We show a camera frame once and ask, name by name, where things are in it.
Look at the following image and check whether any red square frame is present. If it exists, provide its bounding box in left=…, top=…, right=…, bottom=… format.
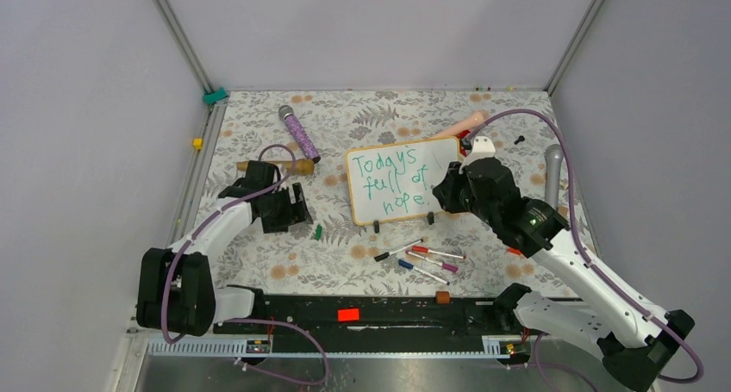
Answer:
left=457, top=130, right=472, bottom=152

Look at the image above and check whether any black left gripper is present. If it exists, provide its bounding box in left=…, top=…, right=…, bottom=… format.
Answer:
left=260, top=182, right=312, bottom=233

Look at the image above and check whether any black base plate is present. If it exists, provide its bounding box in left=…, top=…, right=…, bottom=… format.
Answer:
left=213, top=294, right=539, bottom=344

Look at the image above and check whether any floral tablecloth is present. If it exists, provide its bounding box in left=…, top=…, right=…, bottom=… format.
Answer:
left=197, top=90, right=573, bottom=298

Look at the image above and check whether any red tape patch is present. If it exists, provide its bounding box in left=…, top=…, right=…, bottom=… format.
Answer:
left=336, top=308, right=360, bottom=323

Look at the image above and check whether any orange cylinder block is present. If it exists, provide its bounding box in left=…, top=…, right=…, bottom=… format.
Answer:
left=434, top=290, right=451, bottom=305

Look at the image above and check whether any teal corner clamp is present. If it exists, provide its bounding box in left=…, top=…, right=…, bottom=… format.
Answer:
left=203, top=87, right=228, bottom=106

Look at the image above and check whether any magenta whiteboard marker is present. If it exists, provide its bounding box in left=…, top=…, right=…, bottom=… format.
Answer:
left=406, top=251, right=459, bottom=273

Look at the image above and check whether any gold toy microphone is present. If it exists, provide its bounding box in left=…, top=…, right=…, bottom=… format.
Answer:
left=265, top=159, right=316, bottom=176

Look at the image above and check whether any black whiteboard marker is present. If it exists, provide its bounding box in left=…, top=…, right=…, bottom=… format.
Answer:
left=373, top=239, right=423, bottom=262

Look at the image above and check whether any yellow framed whiteboard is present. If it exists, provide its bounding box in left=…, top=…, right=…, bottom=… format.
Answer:
left=345, top=137, right=460, bottom=227

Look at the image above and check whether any blue whiteboard marker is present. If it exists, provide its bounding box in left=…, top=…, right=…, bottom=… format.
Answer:
left=397, top=259, right=450, bottom=286

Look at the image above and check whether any silver toy microphone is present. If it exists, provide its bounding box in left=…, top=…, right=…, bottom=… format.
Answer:
left=544, top=144, right=564, bottom=208

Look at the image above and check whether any purple glitter toy microphone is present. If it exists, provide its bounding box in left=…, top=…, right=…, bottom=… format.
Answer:
left=278, top=105, right=321, bottom=164

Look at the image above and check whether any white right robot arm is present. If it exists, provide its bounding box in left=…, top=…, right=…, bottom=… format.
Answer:
left=433, top=158, right=695, bottom=391

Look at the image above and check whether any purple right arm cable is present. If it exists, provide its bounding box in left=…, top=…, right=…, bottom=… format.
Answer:
left=461, top=109, right=705, bottom=392

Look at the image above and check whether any red whiteboard marker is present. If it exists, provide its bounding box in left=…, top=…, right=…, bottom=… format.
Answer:
left=410, top=246, right=466, bottom=259

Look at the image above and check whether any pink toy microphone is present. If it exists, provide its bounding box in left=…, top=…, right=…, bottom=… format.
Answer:
left=433, top=109, right=490, bottom=138

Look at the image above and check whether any cable duct rail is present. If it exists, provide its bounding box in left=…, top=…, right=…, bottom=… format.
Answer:
left=147, top=333, right=529, bottom=359

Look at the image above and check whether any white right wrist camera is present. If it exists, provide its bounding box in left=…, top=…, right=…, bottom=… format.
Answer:
left=462, top=136, right=496, bottom=165

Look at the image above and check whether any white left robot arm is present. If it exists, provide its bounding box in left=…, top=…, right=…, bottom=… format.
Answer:
left=136, top=161, right=312, bottom=343

